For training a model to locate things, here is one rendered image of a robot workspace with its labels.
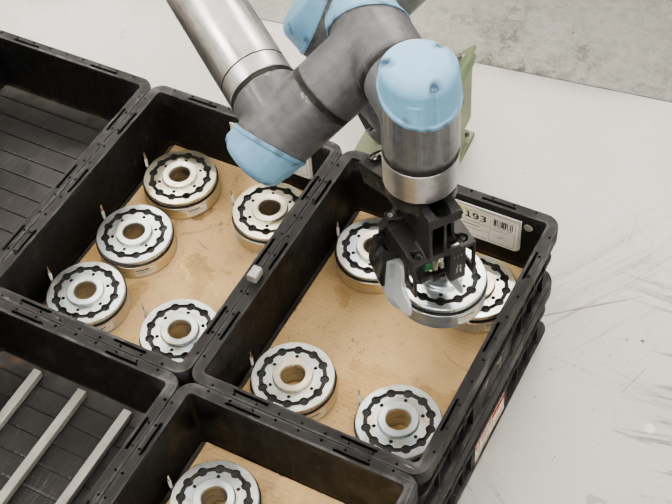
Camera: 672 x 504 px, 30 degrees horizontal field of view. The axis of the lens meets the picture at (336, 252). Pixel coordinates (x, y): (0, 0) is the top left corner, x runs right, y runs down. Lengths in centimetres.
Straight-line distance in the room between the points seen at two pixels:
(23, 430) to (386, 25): 69
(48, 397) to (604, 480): 70
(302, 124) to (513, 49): 198
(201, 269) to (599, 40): 176
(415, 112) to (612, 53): 209
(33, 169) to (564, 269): 77
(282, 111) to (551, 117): 85
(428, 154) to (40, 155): 83
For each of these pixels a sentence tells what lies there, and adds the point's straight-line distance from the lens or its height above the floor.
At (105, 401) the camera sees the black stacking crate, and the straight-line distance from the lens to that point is 157.
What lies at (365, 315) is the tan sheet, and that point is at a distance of 159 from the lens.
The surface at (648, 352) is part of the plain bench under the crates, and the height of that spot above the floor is 70.
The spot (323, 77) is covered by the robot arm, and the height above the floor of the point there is 129.
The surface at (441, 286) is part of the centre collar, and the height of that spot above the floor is 101.
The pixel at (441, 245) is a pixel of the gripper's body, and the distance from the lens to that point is 125.
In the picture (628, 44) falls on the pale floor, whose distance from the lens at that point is 322.
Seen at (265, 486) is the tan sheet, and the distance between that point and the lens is 147.
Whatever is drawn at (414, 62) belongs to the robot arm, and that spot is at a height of 135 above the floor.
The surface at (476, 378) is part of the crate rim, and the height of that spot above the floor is 93.
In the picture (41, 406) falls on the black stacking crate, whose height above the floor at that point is 83.
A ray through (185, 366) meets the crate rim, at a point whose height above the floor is 93.
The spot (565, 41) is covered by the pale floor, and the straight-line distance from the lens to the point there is 321.
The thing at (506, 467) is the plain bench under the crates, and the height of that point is 70.
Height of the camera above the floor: 211
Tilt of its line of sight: 51 degrees down
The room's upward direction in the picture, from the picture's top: 6 degrees counter-clockwise
